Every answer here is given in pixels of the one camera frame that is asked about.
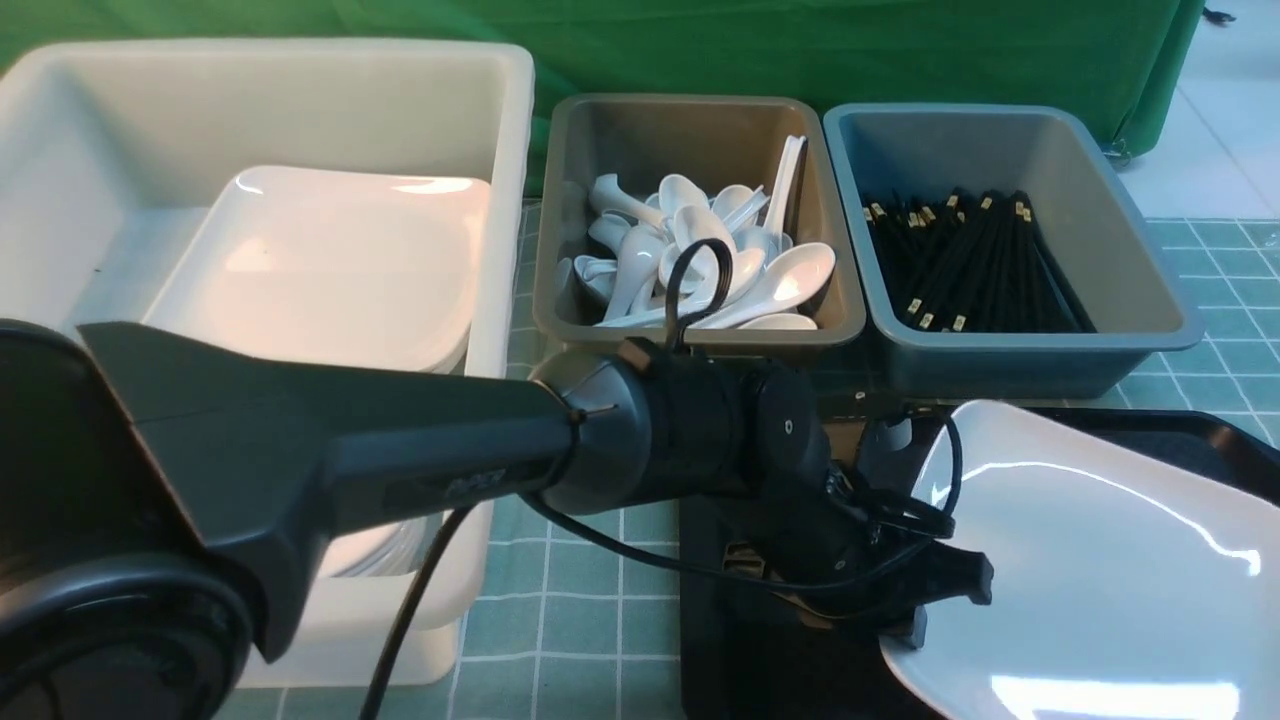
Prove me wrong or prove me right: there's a brown-grey spoon bin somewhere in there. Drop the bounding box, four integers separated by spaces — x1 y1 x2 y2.
532 94 867 363

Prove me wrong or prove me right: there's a top stacked white bowl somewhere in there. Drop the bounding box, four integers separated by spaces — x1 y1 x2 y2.
317 512 444 578

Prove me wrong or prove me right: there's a blue-grey chopstick bin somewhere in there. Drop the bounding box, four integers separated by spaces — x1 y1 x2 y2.
823 102 1203 398

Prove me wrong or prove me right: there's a green checkered tablecloth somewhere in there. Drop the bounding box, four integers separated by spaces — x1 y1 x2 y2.
215 200 1280 720

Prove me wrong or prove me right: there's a white spoon front large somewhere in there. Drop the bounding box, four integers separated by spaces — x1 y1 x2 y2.
691 243 836 329

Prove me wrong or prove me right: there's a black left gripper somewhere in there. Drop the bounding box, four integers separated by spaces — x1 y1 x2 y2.
719 465 995 651

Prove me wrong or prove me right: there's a green backdrop cloth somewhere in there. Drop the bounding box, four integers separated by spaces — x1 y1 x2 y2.
3 1 1204 201

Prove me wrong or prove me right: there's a white spoon left pile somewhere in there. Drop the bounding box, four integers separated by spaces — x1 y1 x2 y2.
604 225 667 322

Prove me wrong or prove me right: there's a large white rice plate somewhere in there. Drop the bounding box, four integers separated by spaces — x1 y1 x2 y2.
881 400 1279 719

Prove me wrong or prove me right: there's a black serving tray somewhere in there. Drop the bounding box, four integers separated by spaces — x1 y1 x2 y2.
680 407 1277 719

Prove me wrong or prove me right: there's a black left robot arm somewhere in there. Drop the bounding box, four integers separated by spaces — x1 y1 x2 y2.
3 319 995 719

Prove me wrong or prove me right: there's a white spoon leaning upright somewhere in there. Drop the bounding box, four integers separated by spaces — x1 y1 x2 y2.
763 136 806 236

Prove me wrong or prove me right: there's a large white plastic tub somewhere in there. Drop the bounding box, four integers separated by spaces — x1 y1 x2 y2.
0 38 536 689

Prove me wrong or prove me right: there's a white spoon centre pile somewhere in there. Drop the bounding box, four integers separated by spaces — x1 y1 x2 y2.
669 205 737 251

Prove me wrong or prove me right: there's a white spoon pile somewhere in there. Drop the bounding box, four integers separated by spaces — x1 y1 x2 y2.
604 225 667 322
669 205 737 251

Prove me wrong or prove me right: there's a top stacked white square plate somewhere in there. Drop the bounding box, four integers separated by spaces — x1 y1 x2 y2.
143 165 490 373

